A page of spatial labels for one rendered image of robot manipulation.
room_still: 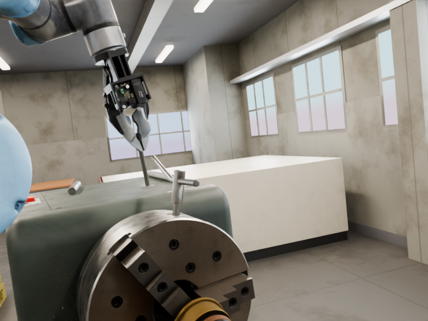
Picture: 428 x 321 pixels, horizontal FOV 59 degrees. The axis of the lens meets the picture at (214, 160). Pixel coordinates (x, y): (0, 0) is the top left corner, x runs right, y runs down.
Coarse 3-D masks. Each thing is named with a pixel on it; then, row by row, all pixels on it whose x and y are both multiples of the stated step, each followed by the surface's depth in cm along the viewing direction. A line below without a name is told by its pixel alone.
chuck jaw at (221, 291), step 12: (240, 276) 72; (192, 288) 70; (204, 288) 70; (216, 288) 69; (228, 288) 68; (240, 288) 69; (252, 288) 70; (216, 300) 64; (228, 300) 64; (240, 300) 69; (228, 312) 64
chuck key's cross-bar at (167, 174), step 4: (152, 156) 94; (156, 160) 90; (156, 164) 88; (160, 164) 86; (160, 168) 84; (164, 168) 83; (164, 172) 81; (168, 172) 80; (168, 176) 78; (172, 176) 77; (172, 180) 75; (180, 180) 70; (184, 180) 68; (188, 180) 66; (192, 180) 64; (196, 180) 64; (180, 184) 71; (184, 184) 68; (188, 184) 66; (192, 184) 64; (196, 184) 64
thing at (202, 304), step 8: (192, 304) 59; (200, 304) 59; (208, 304) 59; (216, 304) 61; (184, 312) 58; (192, 312) 58; (200, 312) 57; (208, 312) 57; (216, 312) 58; (224, 312) 58; (176, 320) 58; (184, 320) 57; (192, 320) 56; (200, 320) 56; (208, 320) 55; (216, 320) 55; (224, 320) 55
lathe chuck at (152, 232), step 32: (128, 224) 71; (160, 224) 66; (192, 224) 69; (96, 256) 68; (160, 256) 67; (192, 256) 69; (224, 256) 72; (96, 288) 62; (128, 288) 64; (96, 320) 62; (128, 320) 64
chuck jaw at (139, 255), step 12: (132, 240) 64; (120, 252) 63; (132, 252) 63; (144, 252) 61; (132, 264) 60; (144, 264) 61; (156, 264) 62; (144, 276) 61; (156, 276) 62; (168, 276) 61; (156, 288) 60; (168, 288) 61; (180, 288) 60; (168, 300) 60; (180, 300) 60
